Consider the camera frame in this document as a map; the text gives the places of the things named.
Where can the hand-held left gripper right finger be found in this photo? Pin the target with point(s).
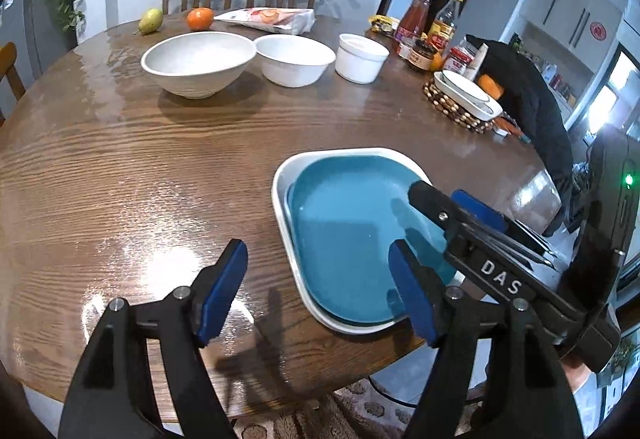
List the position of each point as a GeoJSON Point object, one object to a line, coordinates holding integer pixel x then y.
{"type": "Point", "coordinates": [412, 294]}

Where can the blue oval plate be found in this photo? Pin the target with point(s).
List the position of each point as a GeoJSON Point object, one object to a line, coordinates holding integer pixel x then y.
{"type": "Point", "coordinates": [345, 229]}

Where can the white ribbed ramekin bowl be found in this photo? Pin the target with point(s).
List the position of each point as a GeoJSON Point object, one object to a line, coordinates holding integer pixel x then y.
{"type": "Point", "coordinates": [360, 64]}

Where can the brown sauce jar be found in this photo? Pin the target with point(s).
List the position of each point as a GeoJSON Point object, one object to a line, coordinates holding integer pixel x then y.
{"type": "Point", "coordinates": [421, 56]}

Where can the brown fuzzy rug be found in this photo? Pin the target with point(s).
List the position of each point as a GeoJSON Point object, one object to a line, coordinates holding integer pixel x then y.
{"type": "Point", "coordinates": [350, 414]}

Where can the red-lidded jar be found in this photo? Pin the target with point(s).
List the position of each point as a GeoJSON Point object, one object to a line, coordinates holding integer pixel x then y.
{"type": "Point", "coordinates": [457, 61]}

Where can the white dark-rimmed plate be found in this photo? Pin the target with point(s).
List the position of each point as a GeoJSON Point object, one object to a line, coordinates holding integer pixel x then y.
{"type": "Point", "coordinates": [462, 86]}

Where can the orange packet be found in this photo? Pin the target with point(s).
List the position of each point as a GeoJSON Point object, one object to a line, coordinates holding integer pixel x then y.
{"type": "Point", "coordinates": [510, 126]}

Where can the white oval dish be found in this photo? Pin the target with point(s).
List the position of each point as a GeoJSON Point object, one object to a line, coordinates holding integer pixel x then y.
{"type": "Point", "coordinates": [480, 109]}

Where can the white snack bag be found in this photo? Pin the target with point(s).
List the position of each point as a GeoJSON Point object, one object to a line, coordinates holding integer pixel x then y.
{"type": "Point", "coordinates": [270, 18]}

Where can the grey fridge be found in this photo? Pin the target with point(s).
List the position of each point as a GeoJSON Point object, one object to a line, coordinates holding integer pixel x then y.
{"type": "Point", "coordinates": [20, 19]}

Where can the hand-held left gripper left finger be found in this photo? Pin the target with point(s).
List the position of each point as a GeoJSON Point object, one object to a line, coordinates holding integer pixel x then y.
{"type": "Point", "coordinates": [222, 289]}

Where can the red sauce bottle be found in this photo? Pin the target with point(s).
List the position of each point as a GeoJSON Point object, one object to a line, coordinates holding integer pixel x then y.
{"type": "Point", "coordinates": [414, 21]}

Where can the large patterned square plate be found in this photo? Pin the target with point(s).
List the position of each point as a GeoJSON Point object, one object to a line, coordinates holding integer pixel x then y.
{"type": "Point", "coordinates": [277, 204]}

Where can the wooden beaded trivet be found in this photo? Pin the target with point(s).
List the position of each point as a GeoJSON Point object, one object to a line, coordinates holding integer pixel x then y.
{"type": "Point", "coordinates": [450, 109]}

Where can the orange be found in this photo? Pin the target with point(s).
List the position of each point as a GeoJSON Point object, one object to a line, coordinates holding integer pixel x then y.
{"type": "Point", "coordinates": [490, 86]}
{"type": "Point", "coordinates": [200, 19]}

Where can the yellow-capped oil bottle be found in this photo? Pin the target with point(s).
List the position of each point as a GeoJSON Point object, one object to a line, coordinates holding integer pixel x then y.
{"type": "Point", "coordinates": [445, 26]}

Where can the green pear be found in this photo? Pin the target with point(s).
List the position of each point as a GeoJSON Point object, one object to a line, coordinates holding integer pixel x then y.
{"type": "Point", "coordinates": [150, 21]}

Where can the black jacket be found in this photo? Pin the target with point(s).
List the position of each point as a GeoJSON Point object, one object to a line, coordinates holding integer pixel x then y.
{"type": "Point", "coordinates": [530, 119]}

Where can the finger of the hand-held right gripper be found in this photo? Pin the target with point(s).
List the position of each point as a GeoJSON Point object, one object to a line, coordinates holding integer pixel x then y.
{"type": "Point", "coordinates": [480, 211]}
{"type": "Point", "coordinates": [435, 209]}

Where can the white wall cabinet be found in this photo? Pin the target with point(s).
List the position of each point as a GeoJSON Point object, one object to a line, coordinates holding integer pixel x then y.
{"type": "Point", "coordinates": [565, 14]}

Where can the yellow snack packet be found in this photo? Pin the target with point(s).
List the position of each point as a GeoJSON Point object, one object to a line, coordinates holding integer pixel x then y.
{"type": "Point", "coordinates": [384, 24]}

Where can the large grey bowl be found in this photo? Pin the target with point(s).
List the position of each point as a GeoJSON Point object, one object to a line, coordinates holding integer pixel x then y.
{"type": "Point", "coordinates": [197, 64]}

